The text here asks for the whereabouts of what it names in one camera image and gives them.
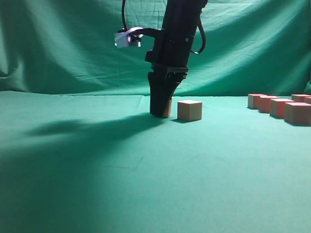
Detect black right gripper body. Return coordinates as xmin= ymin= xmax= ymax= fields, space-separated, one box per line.
xmin=145 ymin=29 xmax=194 ymax=79

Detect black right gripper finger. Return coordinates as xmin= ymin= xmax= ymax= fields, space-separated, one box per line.
xmin=148 ymin=72 xmax=172 ymax=117
xmin=167 ymin=72 xmax=187 ymax=97

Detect pink foam cube left-column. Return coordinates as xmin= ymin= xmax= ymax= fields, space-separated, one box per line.
xmin=270 ymin=99 xmax=293 ymax=119
xmin=259 ymin=96 xmax=278 ymax=113
xmin=284 ymin=102 xmax=311 ymax=125
xmin=247 ymin=94 xmax=265 ymax=109
xmin=177 ymin=100 xmax=203 ymax=121

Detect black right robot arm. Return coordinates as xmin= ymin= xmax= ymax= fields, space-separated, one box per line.
xmin=145 ymin=0 xmax=207 ymax=117

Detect green cloth backdrop and cover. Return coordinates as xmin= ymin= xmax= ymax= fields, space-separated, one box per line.
xmin=0 ymin=0 xmax=311 ymax=233

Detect pink foam cube far right-column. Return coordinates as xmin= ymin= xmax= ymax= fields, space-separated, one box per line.
xmin=291 ymin=94 xmax=310 ymax=102

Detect pink foam cube right-column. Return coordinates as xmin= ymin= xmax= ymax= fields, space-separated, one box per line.
xmin=304 ymin=96 xmax=311 ymax=104
xmin=291 ymin=94 xmax=310 ymax=102

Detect black cable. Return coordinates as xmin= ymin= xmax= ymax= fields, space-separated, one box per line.
xmin=190 ymin=8 xmax=207 ymax=55

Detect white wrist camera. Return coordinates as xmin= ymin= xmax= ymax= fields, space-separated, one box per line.
xmin=114 ymin=27 xmax=143 ymax=49

